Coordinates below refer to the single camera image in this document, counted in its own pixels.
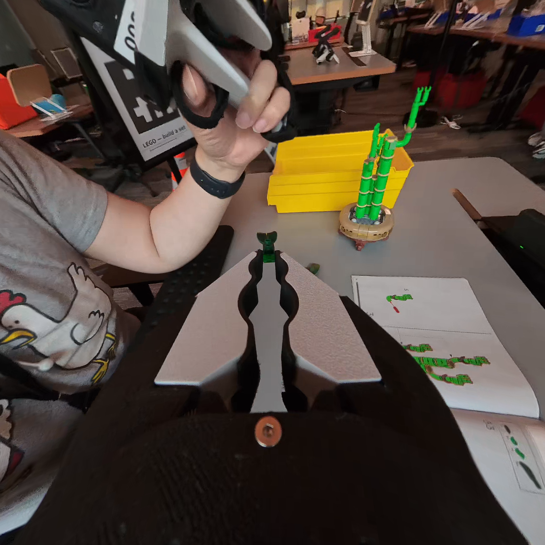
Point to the long wooden desk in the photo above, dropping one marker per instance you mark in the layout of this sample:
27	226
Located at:
468	36

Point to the dark green lego leaf piece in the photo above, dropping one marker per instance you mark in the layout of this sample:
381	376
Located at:
313	268

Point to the red bin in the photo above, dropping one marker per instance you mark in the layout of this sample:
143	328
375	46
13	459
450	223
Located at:
460	89

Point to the lego instruction booklet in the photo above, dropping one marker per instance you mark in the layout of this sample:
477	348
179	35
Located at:
447	306

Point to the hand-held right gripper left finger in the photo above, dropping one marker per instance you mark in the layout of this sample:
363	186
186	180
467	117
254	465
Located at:
204	340

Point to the green lego leaf assembly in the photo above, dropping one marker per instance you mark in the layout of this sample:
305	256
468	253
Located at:
268	249

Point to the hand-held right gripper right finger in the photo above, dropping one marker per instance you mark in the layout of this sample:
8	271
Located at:
336	340

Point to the black box with green lights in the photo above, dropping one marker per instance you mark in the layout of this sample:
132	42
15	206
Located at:
528	242

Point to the orange box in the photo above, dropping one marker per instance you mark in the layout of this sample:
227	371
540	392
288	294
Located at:
15	110

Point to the marker sign board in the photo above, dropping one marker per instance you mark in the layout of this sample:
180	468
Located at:
123	98

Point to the person's left hand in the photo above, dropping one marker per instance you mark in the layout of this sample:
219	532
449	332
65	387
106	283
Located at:
230	140

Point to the orange traffic cone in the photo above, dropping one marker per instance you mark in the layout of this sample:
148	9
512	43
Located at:
181	168

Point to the black and white gadget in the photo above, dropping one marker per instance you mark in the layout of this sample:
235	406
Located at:
325	49

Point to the wooden side table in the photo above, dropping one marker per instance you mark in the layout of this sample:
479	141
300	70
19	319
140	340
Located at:
340	70

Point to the green lego bamboo model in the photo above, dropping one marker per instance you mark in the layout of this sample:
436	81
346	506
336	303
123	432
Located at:
366	225

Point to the person's left forearm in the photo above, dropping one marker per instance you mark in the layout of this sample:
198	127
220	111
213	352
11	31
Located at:
179	225

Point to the blue storage bin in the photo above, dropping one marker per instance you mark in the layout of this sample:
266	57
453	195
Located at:
526	24

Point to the black wrist watch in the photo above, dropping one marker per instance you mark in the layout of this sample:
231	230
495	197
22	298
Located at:
217	187

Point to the cardboard flap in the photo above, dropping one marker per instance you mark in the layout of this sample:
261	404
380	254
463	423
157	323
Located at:
30	83

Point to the white phone stand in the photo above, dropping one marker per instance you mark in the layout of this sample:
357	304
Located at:
364	42

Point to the person's grey printed shirt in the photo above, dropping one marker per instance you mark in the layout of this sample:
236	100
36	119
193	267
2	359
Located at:
42	213

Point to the yellow plastic bin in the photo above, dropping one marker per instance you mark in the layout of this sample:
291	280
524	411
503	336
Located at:
315	179

